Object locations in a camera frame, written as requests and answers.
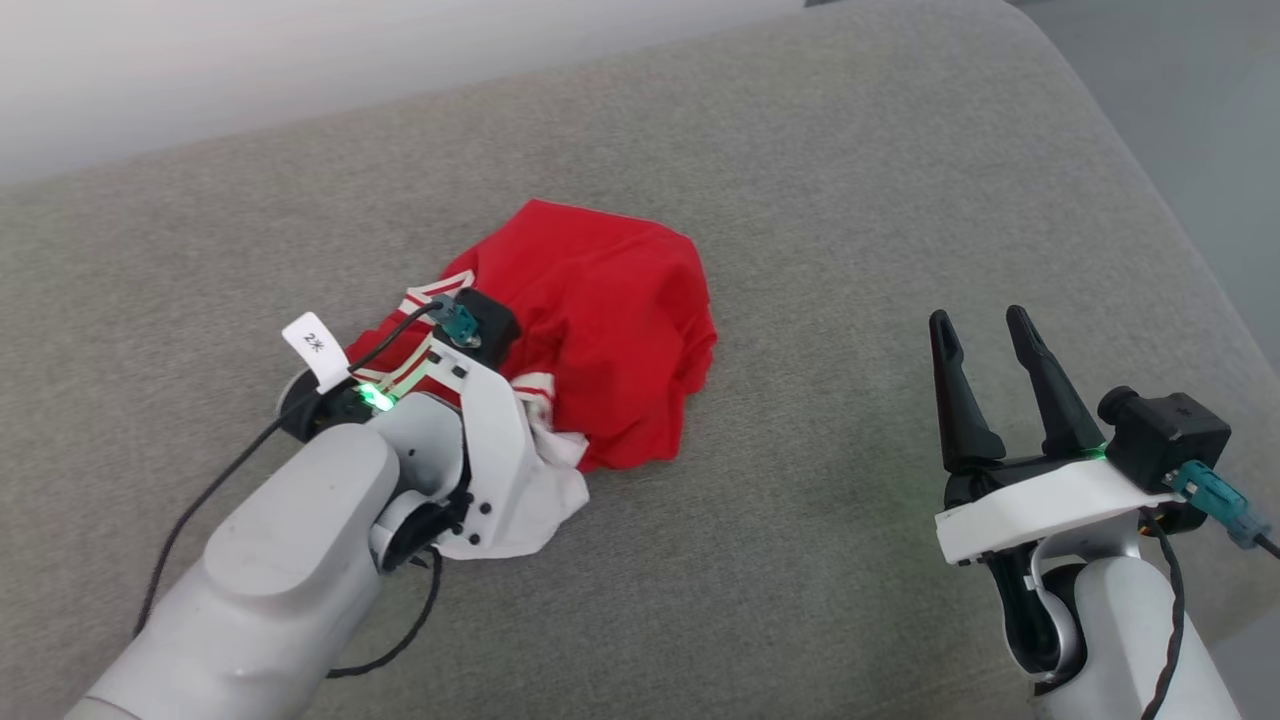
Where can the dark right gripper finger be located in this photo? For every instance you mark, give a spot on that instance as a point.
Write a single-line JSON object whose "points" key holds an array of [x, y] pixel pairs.
{"points": [[1055, 400], [958, 410]]}

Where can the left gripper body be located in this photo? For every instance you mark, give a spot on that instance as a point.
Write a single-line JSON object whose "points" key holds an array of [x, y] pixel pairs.
{"points": [[495, 440]]}

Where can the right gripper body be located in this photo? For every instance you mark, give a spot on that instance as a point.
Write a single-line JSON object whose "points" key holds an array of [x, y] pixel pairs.
{"points": [[1040, 505]]}

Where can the red garment with white trim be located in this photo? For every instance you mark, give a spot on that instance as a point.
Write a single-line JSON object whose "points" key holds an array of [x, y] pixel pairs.
{"points": [[600, 300]]}

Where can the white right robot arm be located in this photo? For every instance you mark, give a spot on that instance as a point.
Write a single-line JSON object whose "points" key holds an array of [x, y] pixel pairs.
{"points": [[1120, 620]]}

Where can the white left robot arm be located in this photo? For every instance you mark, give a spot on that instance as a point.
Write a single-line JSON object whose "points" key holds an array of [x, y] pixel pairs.
{"points": [[280, 560]]}

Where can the grey fabric sofa cushion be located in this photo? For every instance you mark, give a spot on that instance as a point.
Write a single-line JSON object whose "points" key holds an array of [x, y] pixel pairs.
{"points": [[800, 200]]}

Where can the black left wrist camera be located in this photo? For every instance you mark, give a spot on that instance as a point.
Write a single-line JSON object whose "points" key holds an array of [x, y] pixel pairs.
{"points": [[495, 325]]}

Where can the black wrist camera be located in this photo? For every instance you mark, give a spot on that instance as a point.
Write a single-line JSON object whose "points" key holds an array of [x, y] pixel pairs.
{"points": [[1170, 435], [495, 325]]}

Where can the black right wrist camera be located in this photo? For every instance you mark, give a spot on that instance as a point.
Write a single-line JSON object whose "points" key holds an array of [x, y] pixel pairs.
{"points": [[1170, 435]]}

